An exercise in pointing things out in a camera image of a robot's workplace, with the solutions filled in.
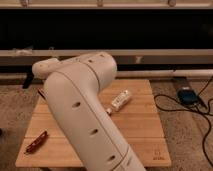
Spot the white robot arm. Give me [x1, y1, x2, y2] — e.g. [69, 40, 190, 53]
[32, 52, 146, 171]

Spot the small clear plastic bottle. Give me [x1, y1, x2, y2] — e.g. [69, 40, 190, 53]
[106, 90, 132, 115]

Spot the wooden board table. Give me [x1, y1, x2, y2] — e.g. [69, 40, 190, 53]
[16, 79, 171, 168]

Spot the dark blue power adapter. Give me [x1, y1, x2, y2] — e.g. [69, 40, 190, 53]
[177, 89, 198, 105]

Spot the black cable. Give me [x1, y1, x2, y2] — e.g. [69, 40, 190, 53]
[153, 75, 213, 168]

